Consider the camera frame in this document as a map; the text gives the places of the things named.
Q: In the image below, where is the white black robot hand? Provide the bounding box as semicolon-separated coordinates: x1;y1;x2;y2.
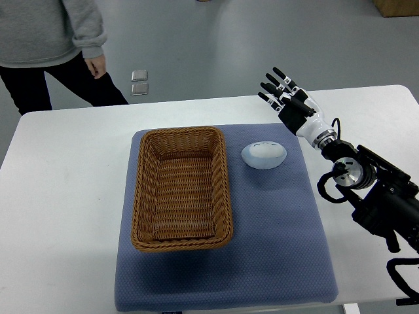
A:
258;67;337;150

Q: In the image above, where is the blue white plush toy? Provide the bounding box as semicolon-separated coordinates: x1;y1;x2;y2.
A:
241;141;287;170

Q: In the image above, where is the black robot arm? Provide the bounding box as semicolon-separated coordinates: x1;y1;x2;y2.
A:
259;69;418;305

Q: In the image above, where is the brown wicker basket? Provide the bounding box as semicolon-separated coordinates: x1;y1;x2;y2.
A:
131;126;233;253

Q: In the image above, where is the person's bare hand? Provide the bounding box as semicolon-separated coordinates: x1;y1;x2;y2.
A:
84;54;107;79

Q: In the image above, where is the brown cardboard box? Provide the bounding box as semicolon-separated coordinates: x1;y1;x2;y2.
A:
373;0;418;18

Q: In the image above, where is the upper metal floor plate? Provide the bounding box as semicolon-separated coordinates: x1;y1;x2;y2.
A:
131;70;148;82

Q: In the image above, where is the blue quilted mat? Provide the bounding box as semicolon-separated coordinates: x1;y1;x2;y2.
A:
115;124;338;311

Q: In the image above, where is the person in grey sweater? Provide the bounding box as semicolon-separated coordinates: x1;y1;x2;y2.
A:
1;1;127;115

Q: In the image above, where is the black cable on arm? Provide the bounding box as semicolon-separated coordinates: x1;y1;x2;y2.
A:
316;117;354;203

